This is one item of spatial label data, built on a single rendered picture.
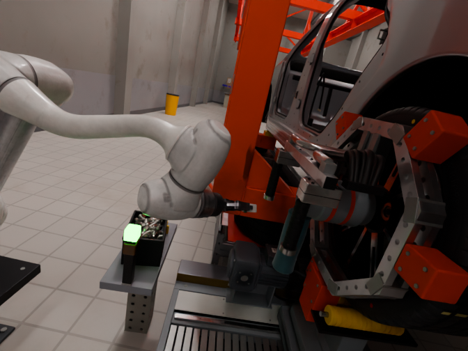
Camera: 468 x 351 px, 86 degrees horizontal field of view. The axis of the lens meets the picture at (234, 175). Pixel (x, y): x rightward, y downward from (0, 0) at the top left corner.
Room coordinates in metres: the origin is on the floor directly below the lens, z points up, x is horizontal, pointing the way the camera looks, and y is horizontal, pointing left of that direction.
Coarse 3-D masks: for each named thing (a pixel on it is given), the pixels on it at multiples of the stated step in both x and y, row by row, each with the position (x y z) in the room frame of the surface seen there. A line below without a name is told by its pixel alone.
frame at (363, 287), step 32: (352, 128) 0.89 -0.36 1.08; (384, 128) 0.72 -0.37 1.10; (416, 160) 0.59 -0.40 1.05; (416, 192) 0.53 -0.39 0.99; (320, 224) 0.96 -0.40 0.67; (416, 224) 0.50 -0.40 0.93; (320, 256) 0.80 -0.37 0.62; (384, 256) 0.53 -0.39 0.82; (352, 288) 0.59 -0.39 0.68; (384, 288) 0.50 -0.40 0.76
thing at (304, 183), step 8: (304, 184) 0.57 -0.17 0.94; (312, 184) 0.56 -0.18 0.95; (304, 192) 0.56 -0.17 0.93; (312, 192) 0.56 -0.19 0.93; (320, 192) 0.56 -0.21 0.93; (328, 192) 0.56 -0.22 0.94; (336, 192) 0.56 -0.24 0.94; (304, 200) 0.56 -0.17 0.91; (312, 200) 0.56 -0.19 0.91; (320, 200) 0.56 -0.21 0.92; (328, 200) 0.56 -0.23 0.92; (336, 200) 0.56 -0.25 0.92
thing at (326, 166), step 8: (376, 136) 0.73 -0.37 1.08; (376, 144) 0.73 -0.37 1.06; (320, 152) 0.65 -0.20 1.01; (328, 152) 0.71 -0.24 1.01; (336, 152) 0.72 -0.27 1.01; (320, 160) 0.60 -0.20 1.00; (328, 160) 0.58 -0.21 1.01; (336, 160) 0.72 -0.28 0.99; (344, 160) 0.72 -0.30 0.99; (320, 168) 0.59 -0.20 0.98; (328, 168) 0.57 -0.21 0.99
